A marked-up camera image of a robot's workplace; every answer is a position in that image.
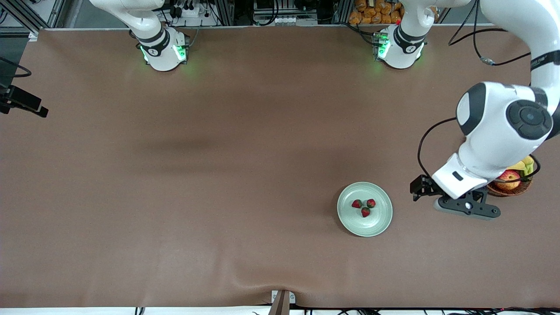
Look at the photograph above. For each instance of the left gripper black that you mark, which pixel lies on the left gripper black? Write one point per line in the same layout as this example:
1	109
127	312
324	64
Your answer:
425	185

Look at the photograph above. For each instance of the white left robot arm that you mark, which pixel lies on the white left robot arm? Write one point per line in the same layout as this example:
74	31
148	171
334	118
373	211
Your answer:
494	131

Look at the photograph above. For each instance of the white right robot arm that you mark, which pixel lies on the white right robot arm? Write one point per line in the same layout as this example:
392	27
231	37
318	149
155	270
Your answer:
164	59

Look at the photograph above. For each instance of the pale green round plate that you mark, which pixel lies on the pale green round plate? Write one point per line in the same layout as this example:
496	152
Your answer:
364	227

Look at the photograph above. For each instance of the brown wicker basket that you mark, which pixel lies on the brown wicker basket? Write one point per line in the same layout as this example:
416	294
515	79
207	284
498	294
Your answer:
509	191

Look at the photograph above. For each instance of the red yellow apple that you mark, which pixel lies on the red yellow apple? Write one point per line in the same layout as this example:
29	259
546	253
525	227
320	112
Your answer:
509	183

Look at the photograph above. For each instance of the yellow banana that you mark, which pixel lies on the yellow banana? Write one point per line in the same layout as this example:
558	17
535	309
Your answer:
529	161
518	166

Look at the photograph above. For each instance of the pile of orange bread rolls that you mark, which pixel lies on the pile of orange bread rolls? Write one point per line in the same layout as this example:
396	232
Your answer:
376	13

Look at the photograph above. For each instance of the white power strip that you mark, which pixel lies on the white power strip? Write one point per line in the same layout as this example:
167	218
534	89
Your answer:
190	12

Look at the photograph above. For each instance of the white terminal strip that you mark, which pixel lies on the white terminal strip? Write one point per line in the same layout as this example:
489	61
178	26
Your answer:
293	20

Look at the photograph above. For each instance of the brown table cover mat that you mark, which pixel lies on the brown table cover mat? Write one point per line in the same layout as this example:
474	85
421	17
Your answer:
218	262

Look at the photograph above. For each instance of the aluminium frame strut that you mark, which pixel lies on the aluminium frame strut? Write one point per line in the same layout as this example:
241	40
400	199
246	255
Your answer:
22	15

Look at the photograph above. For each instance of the camera mount post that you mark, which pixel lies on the camera mount post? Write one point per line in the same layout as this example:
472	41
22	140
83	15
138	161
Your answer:
281	306

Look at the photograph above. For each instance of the aluminium frame post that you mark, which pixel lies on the aluminium frame post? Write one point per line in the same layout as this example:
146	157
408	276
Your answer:
343	13
225	13

